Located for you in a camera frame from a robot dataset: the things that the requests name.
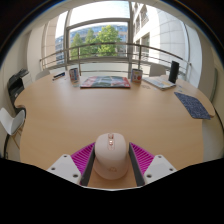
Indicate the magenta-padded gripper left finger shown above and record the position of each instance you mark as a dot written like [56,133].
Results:
[65,166]

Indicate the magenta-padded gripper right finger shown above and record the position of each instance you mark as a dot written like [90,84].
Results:
[159,166]

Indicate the white computer mouse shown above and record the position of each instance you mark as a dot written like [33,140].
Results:
[111,156]

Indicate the blue patterned mouse pad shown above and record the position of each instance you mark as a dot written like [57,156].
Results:
[193,106]

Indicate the white chair with wooden legs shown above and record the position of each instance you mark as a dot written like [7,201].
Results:
[10,121]

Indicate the open light blue book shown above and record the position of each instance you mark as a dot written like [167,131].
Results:
[158,82]

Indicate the blue marker pen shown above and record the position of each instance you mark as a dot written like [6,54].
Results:
[59,75]

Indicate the red magazine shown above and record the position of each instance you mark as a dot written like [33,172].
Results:
[106,82]

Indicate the black printer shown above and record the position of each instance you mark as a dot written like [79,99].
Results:
[16,85]

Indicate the black cylindrical bottle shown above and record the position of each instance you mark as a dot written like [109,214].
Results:
[173,71]

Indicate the metal balcony railing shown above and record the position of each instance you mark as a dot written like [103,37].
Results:
[100,44]

